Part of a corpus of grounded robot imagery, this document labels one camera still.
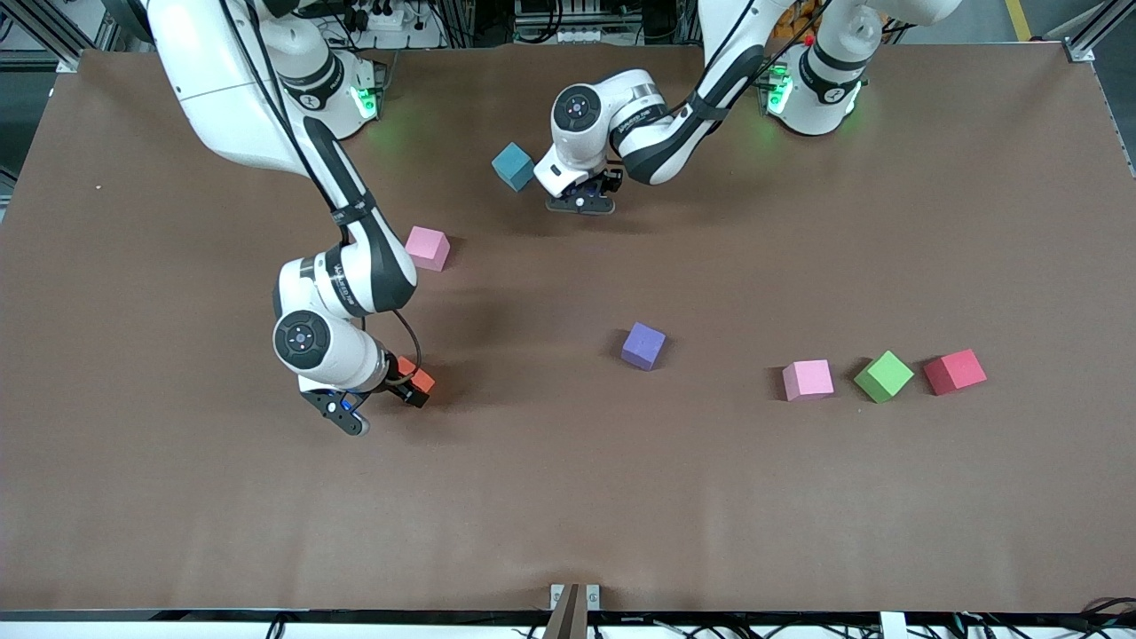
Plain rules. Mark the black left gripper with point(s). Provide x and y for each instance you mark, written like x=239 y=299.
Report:
x=611 y=183

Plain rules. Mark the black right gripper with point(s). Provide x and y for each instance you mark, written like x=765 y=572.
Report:
x=398 y=379

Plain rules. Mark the orange foam cube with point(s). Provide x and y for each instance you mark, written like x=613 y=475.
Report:
x=419 y=374

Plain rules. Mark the blue foam cube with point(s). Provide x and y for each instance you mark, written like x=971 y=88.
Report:
x=512 y=167

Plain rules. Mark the purple foam cube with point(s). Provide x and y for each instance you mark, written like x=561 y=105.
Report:
x=643 y=346

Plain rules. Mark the pink foam cube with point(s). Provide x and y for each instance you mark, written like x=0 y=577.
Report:
x=808 y=380
x=430 y=248

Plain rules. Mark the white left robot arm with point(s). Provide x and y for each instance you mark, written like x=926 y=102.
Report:
x=657 y=142

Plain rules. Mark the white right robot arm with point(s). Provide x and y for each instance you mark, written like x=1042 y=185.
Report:
x=222 y=89

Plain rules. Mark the metal equipment rack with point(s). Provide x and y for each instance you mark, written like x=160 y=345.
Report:
x=595 y=18

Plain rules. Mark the brown table cover sheet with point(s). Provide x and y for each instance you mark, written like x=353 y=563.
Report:
x=568 y=479

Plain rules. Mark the orange bagged items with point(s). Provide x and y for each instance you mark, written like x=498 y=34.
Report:
x=796 y=28

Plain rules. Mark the white power strip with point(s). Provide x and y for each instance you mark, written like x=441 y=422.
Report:
x=386 y=19

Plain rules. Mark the green foam cube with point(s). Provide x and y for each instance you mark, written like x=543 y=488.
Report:
x=884 y=376

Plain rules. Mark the red foam cube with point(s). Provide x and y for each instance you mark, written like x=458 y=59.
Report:
x=955 y=372

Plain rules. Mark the small metal bracket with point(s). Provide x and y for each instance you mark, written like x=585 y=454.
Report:
x=594 y=599

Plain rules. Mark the aluminium frame post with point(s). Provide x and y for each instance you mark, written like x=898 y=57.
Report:
x=1081 y=51
x=69 y=62

